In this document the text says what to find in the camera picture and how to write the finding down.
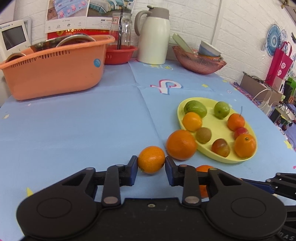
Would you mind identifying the small orange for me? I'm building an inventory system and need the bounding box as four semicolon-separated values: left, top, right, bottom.
137;146;166;174
182;112;202;132

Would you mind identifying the red green apple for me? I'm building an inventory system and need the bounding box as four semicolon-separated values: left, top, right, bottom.
211;138;230;157

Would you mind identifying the navel orange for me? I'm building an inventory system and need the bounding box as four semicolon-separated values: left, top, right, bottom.
234;133;257;158

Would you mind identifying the large green mango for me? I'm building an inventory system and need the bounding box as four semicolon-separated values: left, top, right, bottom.
184;100;207;118

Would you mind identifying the small green mango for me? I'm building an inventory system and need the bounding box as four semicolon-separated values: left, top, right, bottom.
214;101;230;119

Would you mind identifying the dark orange tangerine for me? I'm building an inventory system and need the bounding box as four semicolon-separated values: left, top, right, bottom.
196;165;213;198

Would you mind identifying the large orange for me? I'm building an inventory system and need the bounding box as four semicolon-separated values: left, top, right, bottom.
166;130;197;161

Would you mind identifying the brown kiwi on plate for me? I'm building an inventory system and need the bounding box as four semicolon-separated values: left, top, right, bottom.
195;127;212;144

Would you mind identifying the small orange on plate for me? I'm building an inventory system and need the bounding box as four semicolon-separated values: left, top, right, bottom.
182;112;202;132

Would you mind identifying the yellow oval plate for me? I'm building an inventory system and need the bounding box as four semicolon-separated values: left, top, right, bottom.
177;97;250;164

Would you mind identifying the small red apple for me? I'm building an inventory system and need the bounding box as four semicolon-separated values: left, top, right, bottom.
234;127;249;140

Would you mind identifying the blue patterned tablecloth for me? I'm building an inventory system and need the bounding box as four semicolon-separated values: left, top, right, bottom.
1;61;295;240

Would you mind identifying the orange with stem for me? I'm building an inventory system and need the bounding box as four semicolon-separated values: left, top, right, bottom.
227;108;245;131

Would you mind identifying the white power charger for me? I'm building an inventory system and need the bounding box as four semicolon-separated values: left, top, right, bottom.
259;101;271;115

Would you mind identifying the cardboard box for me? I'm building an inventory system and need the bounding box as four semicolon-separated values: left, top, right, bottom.
239;72;282;106

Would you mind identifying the pink glass bowl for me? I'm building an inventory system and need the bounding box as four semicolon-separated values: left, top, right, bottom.
172;46;227;75

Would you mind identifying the orange plastic basket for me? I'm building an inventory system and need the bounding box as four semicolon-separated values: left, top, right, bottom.
1;35;115;100

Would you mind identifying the red plastic colander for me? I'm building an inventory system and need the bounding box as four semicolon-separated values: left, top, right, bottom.
105;45;137;65

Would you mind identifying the pink gift bag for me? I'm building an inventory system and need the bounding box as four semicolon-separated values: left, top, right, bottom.
265;41;293;86

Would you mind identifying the blue white ceramic bowl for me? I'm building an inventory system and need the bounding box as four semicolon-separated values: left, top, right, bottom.
198;41;221;57

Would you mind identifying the green white plate in bowl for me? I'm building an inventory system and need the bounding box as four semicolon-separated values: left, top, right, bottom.
172;33;194;54

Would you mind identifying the white thermos jug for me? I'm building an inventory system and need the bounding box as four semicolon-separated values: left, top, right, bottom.
134;6;170;65

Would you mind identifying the steel bowl in basket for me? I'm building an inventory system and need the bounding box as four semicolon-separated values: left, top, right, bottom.
56;34;95;47

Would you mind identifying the clear glass jar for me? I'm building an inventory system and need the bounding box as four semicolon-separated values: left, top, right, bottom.
109;12;132;50

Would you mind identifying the white appliance with screen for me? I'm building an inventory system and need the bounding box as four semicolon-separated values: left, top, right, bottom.
1;20;31;60

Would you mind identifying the blue decorative wall fan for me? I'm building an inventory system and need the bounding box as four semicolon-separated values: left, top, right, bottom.
262;24;281;57

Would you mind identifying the bedding wall calendar poster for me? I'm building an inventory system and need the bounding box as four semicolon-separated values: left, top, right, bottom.
45;0;135;34

